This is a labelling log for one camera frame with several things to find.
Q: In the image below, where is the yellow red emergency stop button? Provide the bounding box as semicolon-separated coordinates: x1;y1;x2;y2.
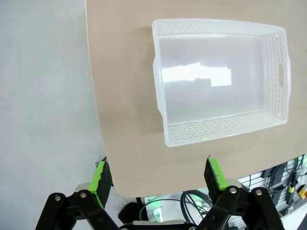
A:
297;184;307;200

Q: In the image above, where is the grey slotted wall panel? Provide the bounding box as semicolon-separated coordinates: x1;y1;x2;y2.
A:
239;153;307;215

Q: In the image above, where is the white perforated plastic basket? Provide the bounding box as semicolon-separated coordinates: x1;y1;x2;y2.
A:
151;18;292;148

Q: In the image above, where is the black coiled cable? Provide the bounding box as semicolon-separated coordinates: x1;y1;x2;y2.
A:
181;190;214;212

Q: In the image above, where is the white device with green light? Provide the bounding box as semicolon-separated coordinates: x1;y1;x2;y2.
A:
143;195;169;225

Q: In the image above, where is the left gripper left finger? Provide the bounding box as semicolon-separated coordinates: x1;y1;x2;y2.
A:
35;161;118;230

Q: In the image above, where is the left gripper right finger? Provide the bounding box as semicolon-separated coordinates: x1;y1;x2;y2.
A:
196;158;286;230

